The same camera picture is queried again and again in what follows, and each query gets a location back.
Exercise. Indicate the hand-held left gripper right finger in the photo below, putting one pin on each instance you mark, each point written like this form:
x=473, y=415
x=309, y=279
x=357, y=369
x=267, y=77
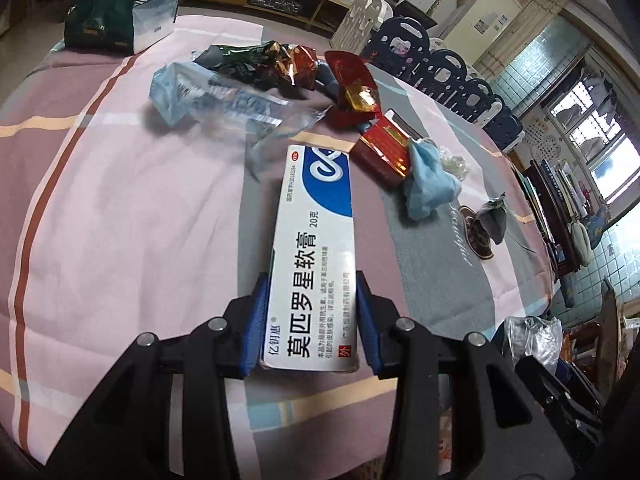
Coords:
x=369, y=322

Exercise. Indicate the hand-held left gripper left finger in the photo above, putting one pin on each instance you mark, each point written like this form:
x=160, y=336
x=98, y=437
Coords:
x=255, y=322

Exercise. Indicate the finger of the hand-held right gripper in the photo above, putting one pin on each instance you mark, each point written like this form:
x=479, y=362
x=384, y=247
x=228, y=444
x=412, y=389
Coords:
x=575, y=432
x=555, y=380

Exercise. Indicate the translucent plastic bag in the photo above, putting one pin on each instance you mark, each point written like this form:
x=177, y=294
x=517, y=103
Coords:
x=532, y=342

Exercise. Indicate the white blue ointment box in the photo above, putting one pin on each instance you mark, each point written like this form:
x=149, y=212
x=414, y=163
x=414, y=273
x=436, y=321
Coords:
x=315, y=260

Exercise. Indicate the light blue cloth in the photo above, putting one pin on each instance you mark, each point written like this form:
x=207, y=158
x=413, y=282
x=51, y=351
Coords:
x=427, y=185

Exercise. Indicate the red yellow snack packet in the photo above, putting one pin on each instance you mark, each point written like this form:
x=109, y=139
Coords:
x=352, y=85

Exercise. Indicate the grey green cushion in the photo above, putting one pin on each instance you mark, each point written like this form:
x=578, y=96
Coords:
x=581, y=242

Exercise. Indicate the dark wooden side table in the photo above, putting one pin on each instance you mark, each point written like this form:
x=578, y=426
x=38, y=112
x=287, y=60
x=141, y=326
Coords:
x=550, y=240

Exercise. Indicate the blue printed bag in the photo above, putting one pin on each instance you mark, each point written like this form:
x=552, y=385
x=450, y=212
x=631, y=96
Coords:
x=599, y=225

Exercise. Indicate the grey crumpled wrapper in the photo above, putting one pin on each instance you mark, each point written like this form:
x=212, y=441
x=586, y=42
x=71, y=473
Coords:
x=492, y=217

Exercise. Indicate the red flat box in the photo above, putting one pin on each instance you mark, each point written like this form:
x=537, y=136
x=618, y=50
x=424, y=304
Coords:
x=382, y=152

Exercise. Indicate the plaid tablecloth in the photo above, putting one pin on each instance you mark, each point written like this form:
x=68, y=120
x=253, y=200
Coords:
x=125, y=210

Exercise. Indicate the small clear plastic wrap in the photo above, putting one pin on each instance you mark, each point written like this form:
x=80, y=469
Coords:
x=454, y=164

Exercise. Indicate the stack of books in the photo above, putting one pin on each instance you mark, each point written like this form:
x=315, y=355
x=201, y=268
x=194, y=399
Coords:
x=560, y=185

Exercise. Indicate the clear bluish plastic packaging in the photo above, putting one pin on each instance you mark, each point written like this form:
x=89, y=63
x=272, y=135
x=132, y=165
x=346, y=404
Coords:
x=210, y=97

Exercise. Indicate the window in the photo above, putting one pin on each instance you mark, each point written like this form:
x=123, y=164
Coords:
x=595, y=135

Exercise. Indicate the red brown foil wrapper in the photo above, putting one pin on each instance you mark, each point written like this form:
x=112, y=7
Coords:
x=297, y=67

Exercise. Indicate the row of navy plastic chairs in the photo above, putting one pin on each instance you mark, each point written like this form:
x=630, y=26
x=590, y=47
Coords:
x=450, y=75

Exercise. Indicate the dark green snack wrapper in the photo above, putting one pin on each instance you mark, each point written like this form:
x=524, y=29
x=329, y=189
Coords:
x=235, y=62

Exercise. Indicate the white plastic chair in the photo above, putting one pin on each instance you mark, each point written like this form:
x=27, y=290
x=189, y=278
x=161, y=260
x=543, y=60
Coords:
x=360, y=20

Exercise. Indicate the black audio amplifier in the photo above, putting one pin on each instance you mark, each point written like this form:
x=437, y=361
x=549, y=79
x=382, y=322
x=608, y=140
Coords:
x=270, y=2

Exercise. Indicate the white standing air conditioner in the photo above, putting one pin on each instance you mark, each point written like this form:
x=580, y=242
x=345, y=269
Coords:
x=480, y=15

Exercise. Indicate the green tissue pack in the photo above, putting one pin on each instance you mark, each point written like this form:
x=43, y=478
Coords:
x=115, y=15

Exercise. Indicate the wall chart posters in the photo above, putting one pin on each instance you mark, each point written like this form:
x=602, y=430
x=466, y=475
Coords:
x=542, y=137

